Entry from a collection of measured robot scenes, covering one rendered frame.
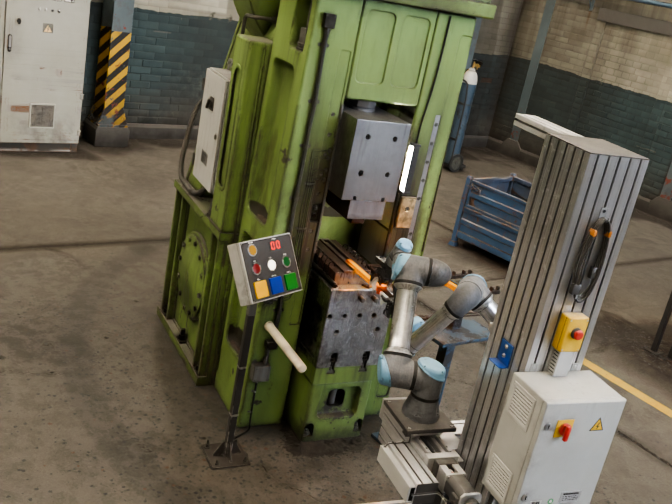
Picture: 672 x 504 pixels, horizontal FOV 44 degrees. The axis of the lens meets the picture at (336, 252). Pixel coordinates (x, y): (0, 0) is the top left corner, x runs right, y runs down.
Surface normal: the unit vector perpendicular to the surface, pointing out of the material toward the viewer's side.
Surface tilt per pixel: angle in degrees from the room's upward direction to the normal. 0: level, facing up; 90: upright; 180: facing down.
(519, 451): 90
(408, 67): 90
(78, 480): 0
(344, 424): 90
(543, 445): 90
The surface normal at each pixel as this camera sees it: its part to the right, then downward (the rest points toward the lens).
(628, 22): -0.79, 0.06
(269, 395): 0.42, 0.39
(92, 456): 0.18, -0.92
